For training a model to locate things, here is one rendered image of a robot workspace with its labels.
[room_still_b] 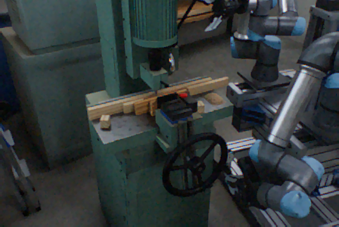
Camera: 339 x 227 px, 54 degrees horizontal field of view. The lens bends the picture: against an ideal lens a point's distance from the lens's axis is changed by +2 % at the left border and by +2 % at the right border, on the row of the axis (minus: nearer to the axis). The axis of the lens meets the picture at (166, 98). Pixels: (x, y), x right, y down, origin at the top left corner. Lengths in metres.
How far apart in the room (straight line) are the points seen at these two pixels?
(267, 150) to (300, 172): 0.12
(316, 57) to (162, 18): 0.53
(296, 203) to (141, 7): 0.80
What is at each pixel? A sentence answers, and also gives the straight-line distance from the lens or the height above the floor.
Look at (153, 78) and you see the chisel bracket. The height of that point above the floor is 1.06.
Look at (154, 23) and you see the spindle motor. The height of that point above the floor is 1.29.
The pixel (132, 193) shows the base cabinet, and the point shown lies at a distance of 1.47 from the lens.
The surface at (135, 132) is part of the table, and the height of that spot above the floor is 0.90.
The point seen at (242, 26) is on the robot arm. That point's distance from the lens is 1.79.
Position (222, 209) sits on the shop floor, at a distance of 2.22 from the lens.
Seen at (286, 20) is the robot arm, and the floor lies 1.25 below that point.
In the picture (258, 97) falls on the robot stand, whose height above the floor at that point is 0.73.
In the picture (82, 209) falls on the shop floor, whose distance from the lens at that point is 2.26.
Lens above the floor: 1.66
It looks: 30 degrees down
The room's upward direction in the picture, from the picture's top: straight up
